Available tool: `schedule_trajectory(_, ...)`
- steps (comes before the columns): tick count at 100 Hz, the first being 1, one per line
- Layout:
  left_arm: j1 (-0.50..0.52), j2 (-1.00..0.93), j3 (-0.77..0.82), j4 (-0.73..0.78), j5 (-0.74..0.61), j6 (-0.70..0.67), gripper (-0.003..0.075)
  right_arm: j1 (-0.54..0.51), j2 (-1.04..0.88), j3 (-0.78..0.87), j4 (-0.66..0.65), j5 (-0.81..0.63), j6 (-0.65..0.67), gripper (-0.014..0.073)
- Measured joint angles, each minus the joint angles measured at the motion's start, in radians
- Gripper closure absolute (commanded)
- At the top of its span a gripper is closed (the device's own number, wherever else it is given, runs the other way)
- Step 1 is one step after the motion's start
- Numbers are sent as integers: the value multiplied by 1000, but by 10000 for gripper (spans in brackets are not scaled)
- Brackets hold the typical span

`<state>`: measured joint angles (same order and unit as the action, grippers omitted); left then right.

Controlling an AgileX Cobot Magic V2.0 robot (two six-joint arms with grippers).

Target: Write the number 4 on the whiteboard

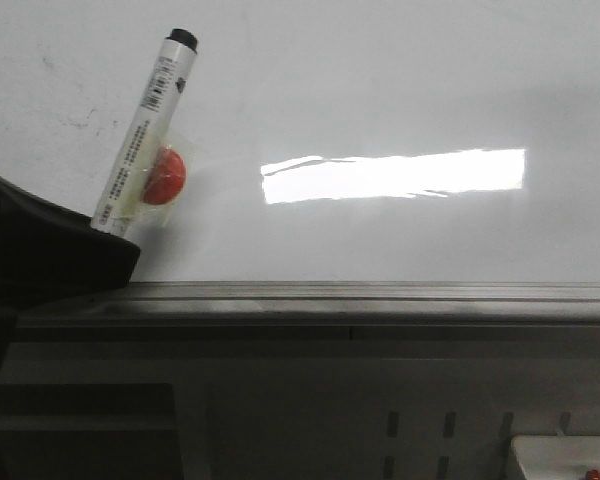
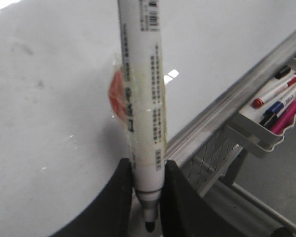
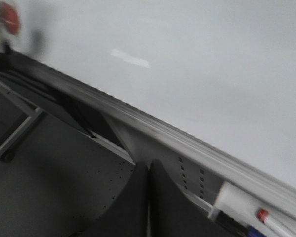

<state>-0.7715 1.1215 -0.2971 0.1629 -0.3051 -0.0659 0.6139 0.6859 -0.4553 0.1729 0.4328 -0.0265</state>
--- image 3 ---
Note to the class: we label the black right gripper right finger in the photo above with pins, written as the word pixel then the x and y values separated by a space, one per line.
pixel 172 214

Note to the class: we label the red capped marker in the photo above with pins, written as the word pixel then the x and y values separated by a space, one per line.
pixel 274 224

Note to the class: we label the white marker tray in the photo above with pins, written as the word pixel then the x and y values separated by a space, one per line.
pixel 242 207

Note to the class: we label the grey metal stand leg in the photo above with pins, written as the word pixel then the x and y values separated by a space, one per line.
pixel 21 130

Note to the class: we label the white whiteboard with aluminium frame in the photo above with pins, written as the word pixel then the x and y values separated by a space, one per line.
pixel 214 80

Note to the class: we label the red round magnet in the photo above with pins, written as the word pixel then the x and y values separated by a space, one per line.
pixel 10 17

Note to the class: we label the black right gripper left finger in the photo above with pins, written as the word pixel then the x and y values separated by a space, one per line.
pixel 128 214

